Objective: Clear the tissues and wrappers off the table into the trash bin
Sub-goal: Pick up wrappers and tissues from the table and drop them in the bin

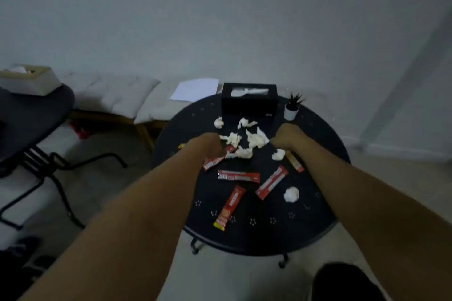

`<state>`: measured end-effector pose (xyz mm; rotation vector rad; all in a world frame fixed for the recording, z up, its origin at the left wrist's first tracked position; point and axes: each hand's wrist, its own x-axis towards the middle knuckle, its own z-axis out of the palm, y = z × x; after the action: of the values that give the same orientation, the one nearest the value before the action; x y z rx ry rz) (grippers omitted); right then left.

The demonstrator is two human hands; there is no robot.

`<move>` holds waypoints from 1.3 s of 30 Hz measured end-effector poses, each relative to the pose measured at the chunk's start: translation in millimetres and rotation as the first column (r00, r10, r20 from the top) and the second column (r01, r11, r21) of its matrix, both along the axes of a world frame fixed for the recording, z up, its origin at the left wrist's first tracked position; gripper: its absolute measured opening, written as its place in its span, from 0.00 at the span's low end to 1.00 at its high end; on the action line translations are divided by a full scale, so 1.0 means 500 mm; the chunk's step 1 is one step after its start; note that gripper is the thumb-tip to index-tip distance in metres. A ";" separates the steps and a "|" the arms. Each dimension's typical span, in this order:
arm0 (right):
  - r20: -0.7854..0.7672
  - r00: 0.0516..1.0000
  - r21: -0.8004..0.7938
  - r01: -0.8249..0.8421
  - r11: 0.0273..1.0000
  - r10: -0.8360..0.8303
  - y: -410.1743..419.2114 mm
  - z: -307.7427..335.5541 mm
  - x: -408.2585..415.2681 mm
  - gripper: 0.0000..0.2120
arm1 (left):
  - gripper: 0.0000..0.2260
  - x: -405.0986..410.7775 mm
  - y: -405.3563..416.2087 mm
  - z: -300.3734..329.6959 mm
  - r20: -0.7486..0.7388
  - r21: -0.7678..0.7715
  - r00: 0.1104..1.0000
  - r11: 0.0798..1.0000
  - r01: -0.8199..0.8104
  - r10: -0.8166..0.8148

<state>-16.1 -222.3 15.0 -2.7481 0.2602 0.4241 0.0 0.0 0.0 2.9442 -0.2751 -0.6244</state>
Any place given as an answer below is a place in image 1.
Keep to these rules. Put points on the person's left hand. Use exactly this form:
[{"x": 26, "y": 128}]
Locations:
[{"x": 208, "y": 146}]

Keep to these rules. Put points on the person's right hand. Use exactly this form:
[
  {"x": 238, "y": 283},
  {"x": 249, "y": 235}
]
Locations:
[{"x": 289, "y": 136}]

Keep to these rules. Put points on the orange sachet packet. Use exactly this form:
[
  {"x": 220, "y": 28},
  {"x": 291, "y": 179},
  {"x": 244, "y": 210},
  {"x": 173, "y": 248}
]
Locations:
[{"x": 295, "y": 162}]

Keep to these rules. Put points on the white tissues cluster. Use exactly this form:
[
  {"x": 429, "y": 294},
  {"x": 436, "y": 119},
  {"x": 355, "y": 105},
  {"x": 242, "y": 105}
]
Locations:
[{"x": 257, "y": 139}]

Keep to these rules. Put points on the red yellow sachet packet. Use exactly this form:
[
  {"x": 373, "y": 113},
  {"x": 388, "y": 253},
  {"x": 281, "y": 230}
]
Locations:
[{"x": 229, "y": 207}]

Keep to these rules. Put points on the person's right forearm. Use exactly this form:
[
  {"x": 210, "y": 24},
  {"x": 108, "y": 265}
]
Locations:
[{"x": 370, "y": 212}]

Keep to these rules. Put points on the person's left forearm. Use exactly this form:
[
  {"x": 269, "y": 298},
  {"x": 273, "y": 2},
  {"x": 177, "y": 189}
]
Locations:
[{"x": 134, "y": 233}]

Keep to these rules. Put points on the person's black shorts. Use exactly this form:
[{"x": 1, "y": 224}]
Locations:
[{"x": 346, "y": 283}]

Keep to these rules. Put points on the small potted plant white pot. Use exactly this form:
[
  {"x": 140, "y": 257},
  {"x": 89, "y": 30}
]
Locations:
[{"x": 291, "y": 112}]

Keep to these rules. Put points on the black tissue box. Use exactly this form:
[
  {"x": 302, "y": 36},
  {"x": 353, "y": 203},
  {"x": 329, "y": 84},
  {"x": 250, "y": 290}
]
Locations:
[{"x": 247, "y": 105}]

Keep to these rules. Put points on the white paper sheet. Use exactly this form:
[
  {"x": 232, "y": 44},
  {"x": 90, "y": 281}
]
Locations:
[{"x": 194, "y": 90}]

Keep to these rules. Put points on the wooden bench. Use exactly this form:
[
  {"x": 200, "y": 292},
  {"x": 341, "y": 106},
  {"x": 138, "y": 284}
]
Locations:
[{"x": 144, "y": 131}]

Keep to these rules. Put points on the round black table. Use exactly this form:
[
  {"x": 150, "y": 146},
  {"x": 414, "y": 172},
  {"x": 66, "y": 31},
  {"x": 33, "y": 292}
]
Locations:
[{"x": 261, "y": 210}]

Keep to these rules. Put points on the red object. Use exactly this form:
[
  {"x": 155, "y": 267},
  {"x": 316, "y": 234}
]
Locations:
[{"x": 79, "y": 131}]

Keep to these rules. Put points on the white tissue box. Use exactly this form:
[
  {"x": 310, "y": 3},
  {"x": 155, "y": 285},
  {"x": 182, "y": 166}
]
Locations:
[{"x": 31, "y": 83}]

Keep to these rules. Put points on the black shoe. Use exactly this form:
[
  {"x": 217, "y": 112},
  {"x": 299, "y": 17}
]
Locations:
[
  {"x": 42, "y": 263},
  {"x": 24, "y": 244}
]

